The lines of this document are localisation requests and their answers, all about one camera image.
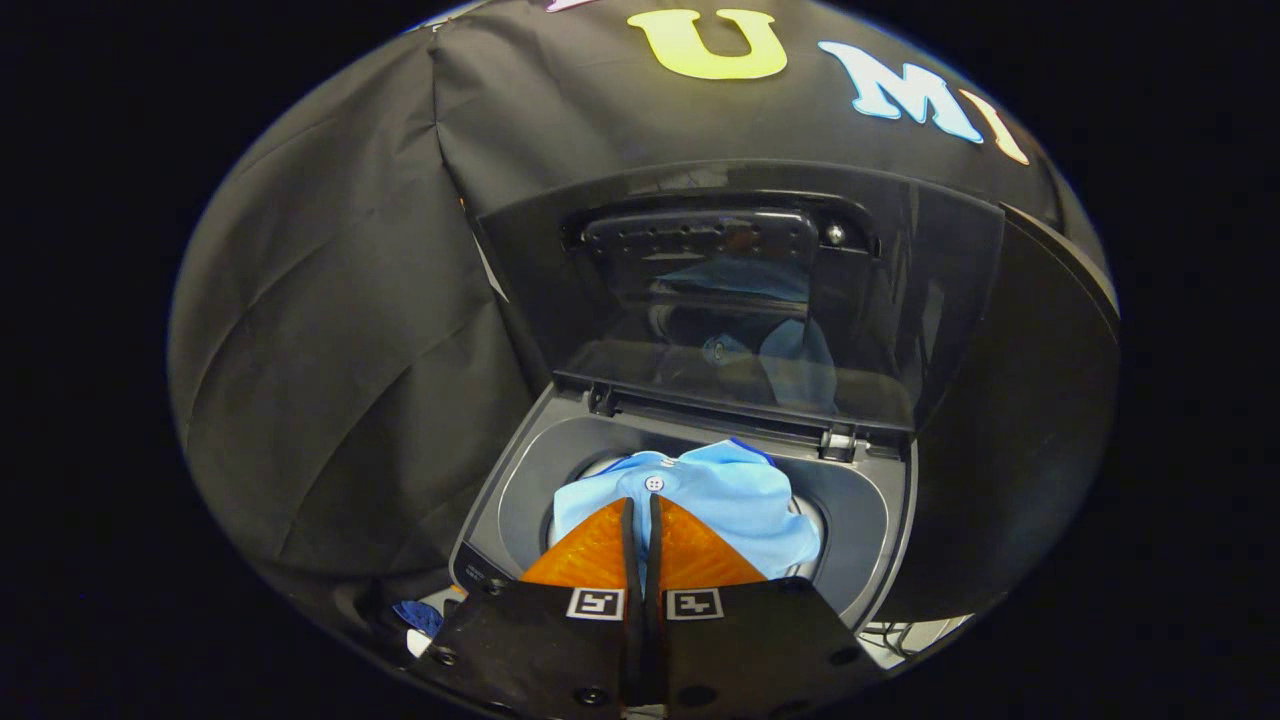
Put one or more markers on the small blue object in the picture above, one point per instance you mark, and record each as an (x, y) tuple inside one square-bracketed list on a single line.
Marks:
[(420, 618)]

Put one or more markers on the dark washing machine lid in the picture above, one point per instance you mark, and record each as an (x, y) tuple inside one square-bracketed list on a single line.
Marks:
[(930, 300)]

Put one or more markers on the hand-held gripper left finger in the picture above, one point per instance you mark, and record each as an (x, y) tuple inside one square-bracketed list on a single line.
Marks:
[(540, 640)]

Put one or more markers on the light blue polo shirt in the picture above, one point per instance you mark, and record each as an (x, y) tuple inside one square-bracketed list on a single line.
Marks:
[(730, 500)]

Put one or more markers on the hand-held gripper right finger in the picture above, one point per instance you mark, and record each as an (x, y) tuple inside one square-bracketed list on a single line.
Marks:
[(750, 640)]

